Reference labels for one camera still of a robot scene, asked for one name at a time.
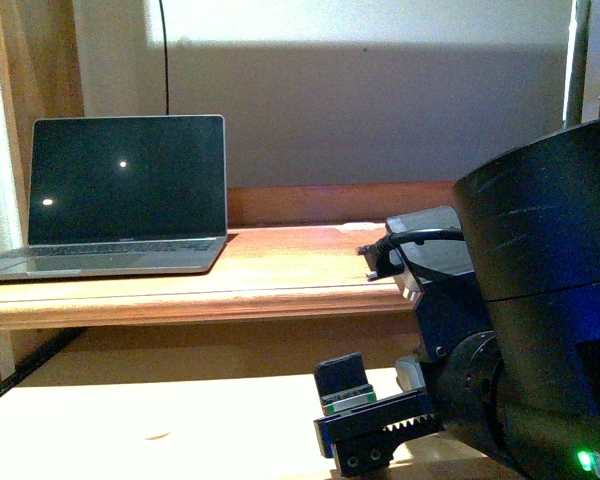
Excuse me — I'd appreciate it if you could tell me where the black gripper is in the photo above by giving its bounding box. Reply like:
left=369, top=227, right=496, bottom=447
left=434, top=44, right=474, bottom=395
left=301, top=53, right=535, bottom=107
left=314, top=294, right=493, bottom=476

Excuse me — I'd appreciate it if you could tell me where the silver open laptop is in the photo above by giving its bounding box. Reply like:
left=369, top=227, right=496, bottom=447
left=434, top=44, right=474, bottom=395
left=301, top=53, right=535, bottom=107
left=0, top=114, right=228, bottom=281

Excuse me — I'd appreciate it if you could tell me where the white desk lamp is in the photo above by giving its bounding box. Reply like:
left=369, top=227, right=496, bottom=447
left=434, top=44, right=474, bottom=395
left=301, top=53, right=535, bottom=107
left=581, top=0, right=600, bottom=123

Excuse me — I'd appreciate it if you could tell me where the black camera cable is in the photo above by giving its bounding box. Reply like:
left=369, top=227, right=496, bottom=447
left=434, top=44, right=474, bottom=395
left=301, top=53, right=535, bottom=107
left=356, top=228, right=465, bottom=279

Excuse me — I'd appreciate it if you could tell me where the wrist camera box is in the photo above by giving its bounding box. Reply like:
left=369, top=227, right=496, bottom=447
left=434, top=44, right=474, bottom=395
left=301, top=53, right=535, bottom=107
left=385, top=205, right=473, bottom=304

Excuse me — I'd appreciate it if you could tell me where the black hanging cable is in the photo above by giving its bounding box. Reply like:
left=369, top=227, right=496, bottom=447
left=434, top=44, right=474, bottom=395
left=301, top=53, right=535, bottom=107
left=158, top=0, right=171, bottom=117

